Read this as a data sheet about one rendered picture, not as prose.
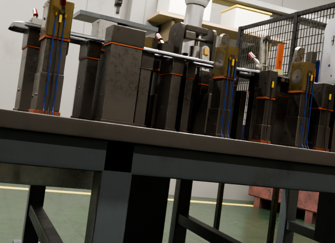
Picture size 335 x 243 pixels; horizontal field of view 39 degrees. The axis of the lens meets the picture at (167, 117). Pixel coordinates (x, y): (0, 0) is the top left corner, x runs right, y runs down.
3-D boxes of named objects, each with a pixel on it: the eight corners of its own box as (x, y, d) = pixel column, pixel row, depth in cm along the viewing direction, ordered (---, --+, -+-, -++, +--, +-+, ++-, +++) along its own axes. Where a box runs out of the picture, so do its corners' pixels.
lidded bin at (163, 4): (195, 28, 526) (198, 4, 527) (211, 22, 488) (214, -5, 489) (153, 19, 508) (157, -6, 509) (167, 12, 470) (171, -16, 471)
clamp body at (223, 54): (218, 139, 169) (231, 44, 171) (202, 137, 180) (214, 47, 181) (234, 141, 172) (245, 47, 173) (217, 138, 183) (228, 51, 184)
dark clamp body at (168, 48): (149, 130, 202) (161, 42, 203) (139, 128, 212) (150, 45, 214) (165, 132, 205) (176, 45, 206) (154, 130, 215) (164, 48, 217)
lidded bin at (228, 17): (251, 40, 551) (253, 19, 551) (269, 36, 516) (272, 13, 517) (217, 33, 534) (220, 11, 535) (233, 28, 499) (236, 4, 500)
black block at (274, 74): (264, 145, 180) (273, 69, 181) (249, 143, 189) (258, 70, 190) (275, 146, 182) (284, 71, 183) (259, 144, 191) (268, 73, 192)
